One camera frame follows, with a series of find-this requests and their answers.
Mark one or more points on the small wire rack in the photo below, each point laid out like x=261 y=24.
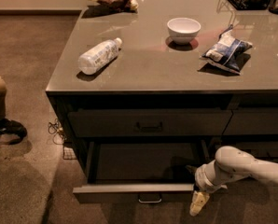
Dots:
x=68 y=152

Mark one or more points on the white plastic bottle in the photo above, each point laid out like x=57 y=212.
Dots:
x=96 y=58

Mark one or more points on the black sneaker far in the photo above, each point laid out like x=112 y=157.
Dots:
x=8 y=126

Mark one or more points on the blue white snack bag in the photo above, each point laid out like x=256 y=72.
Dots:
x=224 y=52

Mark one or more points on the white ceramic bowl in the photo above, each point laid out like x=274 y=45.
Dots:
x=183 y=30

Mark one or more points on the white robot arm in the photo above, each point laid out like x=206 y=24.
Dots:
x=229 y=165

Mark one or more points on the dark cabinet counter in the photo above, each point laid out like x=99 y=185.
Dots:
x=153 y=72

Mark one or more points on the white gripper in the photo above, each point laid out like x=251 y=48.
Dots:
x=201 y=179

